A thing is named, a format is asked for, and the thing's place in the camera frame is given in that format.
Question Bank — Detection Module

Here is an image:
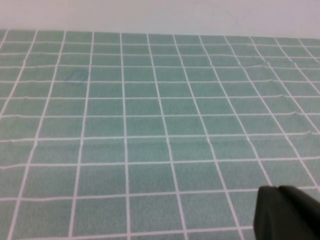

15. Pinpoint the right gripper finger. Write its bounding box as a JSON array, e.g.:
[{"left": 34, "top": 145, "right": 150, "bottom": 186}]
[{"left": 252, "top": 184, "right": 320, "bottom": 240}]

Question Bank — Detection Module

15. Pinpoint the green checkered tablecloth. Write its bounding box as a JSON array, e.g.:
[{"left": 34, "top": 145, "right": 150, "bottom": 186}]
[{"left": 0, "top": 29, "right": 320, "bottom": 240}]

